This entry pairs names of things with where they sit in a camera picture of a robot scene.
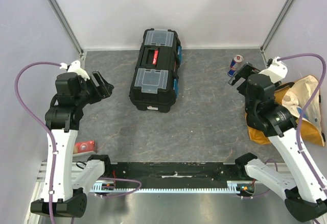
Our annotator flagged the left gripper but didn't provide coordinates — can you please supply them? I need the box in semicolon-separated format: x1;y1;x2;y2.
75;70;114;107

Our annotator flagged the black plastic toolbox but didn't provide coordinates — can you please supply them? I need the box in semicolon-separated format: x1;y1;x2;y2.
129;28;182;113

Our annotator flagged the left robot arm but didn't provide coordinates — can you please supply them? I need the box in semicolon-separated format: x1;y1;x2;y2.
30;71;114;218

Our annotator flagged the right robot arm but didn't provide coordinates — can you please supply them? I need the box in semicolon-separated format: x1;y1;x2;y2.
229;61;326;222

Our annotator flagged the red bull can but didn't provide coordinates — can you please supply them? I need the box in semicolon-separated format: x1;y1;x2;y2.
227;55;244;77

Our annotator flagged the yellow tote bag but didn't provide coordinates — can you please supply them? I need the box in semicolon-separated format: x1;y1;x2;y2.
245;74;327;147

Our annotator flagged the red white small box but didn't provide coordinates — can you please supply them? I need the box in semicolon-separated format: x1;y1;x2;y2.
73;140;97;156

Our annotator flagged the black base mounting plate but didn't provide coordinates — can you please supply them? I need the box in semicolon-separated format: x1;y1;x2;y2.
105;162;251;189

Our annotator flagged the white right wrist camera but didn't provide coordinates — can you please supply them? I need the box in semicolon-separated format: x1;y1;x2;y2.
259;56;288;83

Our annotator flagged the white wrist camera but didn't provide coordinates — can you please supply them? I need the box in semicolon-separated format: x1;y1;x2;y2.
59;60;90;81
259;56;288;83

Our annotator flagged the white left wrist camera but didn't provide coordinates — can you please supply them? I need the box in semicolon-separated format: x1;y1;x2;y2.
59;60;90;81

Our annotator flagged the aluminium front frame rail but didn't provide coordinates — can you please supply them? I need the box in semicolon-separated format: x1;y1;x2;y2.
37;161;315;183

